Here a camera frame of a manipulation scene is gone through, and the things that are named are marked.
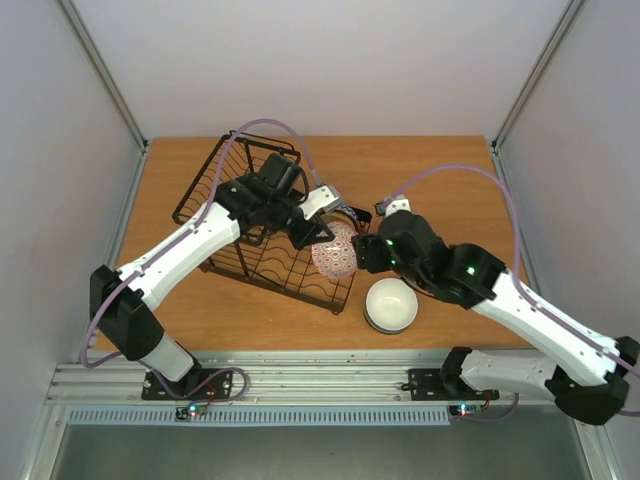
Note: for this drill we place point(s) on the small circuit board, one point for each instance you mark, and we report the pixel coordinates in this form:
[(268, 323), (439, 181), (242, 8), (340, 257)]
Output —
[(192, 412), (465, 410)]

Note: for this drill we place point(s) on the red rimmed dotted bowl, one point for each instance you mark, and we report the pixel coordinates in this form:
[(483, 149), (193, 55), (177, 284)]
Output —
[(336, 259)]

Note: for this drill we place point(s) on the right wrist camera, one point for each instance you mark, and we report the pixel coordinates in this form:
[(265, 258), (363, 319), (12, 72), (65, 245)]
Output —
[(390, 206)]

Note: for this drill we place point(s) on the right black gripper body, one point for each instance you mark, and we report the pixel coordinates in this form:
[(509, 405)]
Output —
[(368, 253)]

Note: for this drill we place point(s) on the left small circuit board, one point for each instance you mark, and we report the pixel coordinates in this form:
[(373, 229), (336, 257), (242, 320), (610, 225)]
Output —
[(192, 412)]

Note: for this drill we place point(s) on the grey slotted cable duct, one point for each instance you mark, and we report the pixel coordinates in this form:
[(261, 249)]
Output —
[(260, 416)]

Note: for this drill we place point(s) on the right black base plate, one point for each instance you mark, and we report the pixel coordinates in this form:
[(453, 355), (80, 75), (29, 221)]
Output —
[(425, 384)]

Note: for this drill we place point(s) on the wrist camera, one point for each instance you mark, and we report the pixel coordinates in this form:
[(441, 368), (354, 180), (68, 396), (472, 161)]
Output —
[(390, 206), (322, 199)]

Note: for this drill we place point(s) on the yellow rimmed sun bowl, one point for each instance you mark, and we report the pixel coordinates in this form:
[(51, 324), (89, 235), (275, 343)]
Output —
[(345, 218)]

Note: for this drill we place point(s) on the right small circuit board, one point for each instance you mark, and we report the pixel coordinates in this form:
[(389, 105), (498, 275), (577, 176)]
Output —
[(465, 410)]

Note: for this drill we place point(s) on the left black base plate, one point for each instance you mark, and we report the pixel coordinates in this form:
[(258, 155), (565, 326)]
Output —
[(204, 384)]

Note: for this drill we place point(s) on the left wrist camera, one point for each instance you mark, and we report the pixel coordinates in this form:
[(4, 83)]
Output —
[(322, 199)]

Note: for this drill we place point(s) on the blue white patterned bowl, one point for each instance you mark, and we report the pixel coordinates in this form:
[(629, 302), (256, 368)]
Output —
[(347, 210)]

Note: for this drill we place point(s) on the aluminium frame rails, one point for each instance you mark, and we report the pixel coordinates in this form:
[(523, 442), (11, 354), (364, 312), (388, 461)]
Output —
[(297, 355)]

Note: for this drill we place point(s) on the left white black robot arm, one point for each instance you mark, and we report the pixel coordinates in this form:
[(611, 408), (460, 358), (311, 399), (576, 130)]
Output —
[(123, 301)]

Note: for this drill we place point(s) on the plain white bowl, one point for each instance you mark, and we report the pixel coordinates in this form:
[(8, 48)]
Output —
[(392, 298)]

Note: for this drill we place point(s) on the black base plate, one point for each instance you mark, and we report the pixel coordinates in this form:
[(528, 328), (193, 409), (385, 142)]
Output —
[(204, 384), (425, 384)]

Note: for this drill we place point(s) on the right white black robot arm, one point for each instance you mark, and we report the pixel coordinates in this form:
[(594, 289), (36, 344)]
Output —
[(581, 371)]

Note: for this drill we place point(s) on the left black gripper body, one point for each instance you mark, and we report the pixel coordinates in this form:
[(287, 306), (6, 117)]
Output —
[(298, 238)]

